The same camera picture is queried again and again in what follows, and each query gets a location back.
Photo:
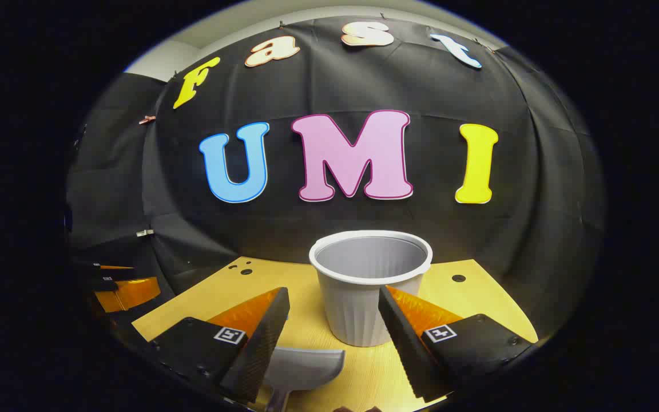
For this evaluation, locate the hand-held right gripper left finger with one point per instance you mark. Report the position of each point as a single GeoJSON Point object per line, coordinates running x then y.
{"type": "Point", "coordinates": [261, 349]}

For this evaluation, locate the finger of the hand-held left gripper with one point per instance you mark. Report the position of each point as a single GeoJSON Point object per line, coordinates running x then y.
{"type": "Point", "coordinates": [129, 293]}
{"type": "Point", "coordinates": [98, 270]}

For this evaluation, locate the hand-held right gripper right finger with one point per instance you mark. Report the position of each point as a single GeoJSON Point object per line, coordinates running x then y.
{"type": "Point", "coordinates": [404, 343]}

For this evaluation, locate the grey plastic dustpan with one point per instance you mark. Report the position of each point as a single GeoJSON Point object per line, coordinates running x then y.
{"type": "Point", "coordinates": [306, 366]}

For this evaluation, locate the white ribbed garbage bin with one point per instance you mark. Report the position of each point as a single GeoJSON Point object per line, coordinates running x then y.
{"type": "Point", "coordinates": [352, 309]}

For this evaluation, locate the wooden desktop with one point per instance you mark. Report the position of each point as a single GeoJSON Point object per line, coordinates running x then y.
{"type": "Point", "coordinates": [284, 274]}

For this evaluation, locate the small metal clip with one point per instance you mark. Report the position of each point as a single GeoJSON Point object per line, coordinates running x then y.
{"type": "Point", "coordinates": [145, 232]}

